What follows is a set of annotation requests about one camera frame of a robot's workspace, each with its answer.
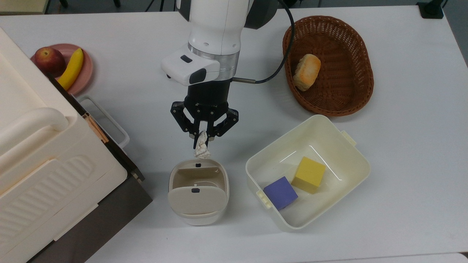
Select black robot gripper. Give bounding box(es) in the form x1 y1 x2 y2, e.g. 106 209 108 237
170 78 239 142

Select white paper ball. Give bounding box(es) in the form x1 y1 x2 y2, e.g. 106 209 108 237
193 131 212 160

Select cream desktop trash bin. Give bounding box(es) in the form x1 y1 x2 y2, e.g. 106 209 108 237
167 158 230 226

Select purple foam cube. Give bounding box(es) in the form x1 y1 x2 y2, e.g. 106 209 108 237
263 176 299 211

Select toasted bread piece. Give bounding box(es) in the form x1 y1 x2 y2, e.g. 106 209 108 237
292 54 321 92

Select yellow foam cube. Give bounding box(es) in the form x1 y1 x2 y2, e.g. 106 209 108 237
291 156 327 194

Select black tripod legs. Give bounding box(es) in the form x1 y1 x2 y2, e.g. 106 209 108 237
145 0 176 12

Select pink plate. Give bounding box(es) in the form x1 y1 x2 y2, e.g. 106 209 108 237
30 43 94 95

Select brown wicker basket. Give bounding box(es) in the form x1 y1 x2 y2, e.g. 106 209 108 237
282 15 374 117

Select yellow banana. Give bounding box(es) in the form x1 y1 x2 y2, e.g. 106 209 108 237
57 48 84 91

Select cream plastic tub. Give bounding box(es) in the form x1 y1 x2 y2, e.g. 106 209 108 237
245 114 371 230

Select red apple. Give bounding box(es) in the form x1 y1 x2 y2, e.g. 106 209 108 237
34 46 67 77

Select yellowish side desk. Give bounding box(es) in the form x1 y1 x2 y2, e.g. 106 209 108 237
0 0 50 15

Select black table clamp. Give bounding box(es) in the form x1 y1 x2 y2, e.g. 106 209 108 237
416 0 447 19

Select white drawer handle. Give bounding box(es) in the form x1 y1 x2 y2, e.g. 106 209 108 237
77 95 130 149

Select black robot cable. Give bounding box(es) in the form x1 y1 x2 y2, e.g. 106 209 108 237
233 0 296 85

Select cream storage box with handles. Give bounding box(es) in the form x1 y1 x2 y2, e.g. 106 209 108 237
0 27 128 263

